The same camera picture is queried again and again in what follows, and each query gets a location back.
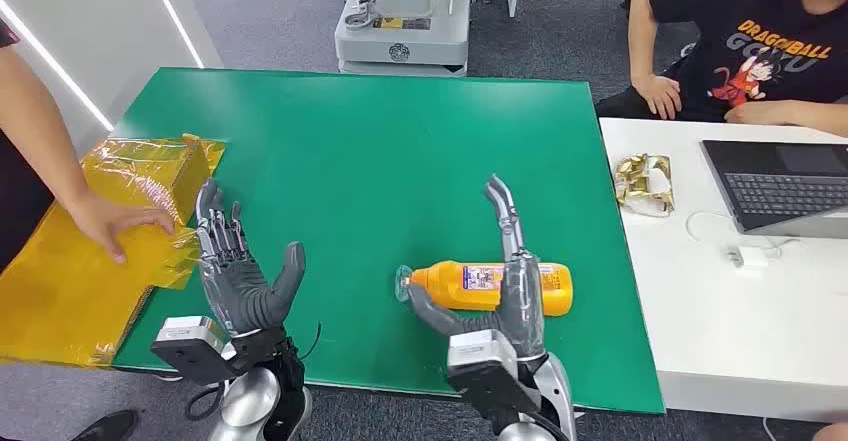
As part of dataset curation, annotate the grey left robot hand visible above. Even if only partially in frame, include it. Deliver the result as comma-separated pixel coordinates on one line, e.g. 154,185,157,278
195,178,307,340

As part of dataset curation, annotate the person's left hand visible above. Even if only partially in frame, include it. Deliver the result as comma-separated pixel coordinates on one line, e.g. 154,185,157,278
725,101,790,126
66,189,177,265

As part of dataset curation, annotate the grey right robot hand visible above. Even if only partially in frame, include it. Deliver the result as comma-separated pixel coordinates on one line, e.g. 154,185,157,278
407,174,546,363

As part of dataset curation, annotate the person's right hand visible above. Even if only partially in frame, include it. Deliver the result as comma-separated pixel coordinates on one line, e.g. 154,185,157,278
632,74,684,121

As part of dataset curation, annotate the orange plastic bottle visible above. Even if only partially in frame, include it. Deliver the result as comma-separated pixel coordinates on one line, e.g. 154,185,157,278
395,260,573,318

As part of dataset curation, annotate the grey laptop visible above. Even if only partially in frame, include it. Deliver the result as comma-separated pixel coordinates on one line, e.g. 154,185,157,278
700,139,848,241

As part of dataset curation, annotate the crumpled gold foil wrapper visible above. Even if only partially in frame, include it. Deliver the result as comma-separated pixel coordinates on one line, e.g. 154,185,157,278
612,153,677,219

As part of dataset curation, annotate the yellow film-wrapped cardboard box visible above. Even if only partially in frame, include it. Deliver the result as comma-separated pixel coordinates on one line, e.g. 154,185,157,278
0,134,227,368

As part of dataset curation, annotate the white power adapter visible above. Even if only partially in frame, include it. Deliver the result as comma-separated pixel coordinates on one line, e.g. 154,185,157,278
726,244,770,270

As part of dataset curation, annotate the green table mat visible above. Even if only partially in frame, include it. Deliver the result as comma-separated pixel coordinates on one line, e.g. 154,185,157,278
112,66,666,416

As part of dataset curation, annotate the black shoe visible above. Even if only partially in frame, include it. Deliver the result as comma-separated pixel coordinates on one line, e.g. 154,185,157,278
71,409,140,441

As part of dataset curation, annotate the white desk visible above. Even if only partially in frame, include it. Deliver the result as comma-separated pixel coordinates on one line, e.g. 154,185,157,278
599,117,848,424

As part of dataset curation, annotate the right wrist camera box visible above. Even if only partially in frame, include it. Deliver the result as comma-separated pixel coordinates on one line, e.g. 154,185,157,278
447,329,541,416

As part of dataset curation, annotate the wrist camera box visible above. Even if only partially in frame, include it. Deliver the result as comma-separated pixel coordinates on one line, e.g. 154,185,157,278
150,316,233,386
447,329,541,416

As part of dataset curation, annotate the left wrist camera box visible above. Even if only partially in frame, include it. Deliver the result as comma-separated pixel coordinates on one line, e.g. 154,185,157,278
150,316,233,386

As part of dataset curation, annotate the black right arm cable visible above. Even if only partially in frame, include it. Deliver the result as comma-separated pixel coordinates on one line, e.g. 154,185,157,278
526,411,566,441

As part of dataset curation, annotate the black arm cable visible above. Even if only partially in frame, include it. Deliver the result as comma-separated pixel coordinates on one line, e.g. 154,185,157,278
526,411,566,441
184,383,228,423

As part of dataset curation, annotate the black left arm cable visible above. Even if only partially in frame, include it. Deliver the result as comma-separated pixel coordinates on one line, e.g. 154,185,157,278
184,383,228,423

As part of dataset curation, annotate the white adapter cable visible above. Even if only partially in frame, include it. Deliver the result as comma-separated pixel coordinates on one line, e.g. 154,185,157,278
685,210,806,260

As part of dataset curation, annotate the white wall light strip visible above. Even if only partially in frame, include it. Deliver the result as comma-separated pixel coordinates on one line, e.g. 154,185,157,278
140,0,205,70
0,0,115,133

